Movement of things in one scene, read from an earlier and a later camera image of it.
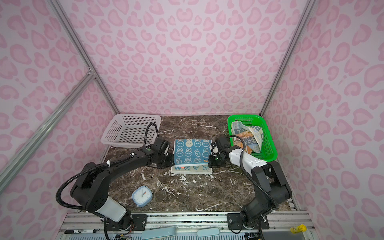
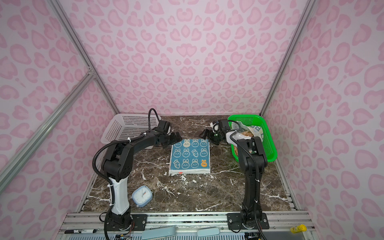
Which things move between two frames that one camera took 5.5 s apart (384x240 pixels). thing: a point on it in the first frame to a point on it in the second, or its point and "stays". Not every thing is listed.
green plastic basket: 268,153 stays
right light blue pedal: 208,232 stays
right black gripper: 211,163 to 207,131
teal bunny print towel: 191,156 stays
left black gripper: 171,161 to 175,139
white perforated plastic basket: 129,130 stays
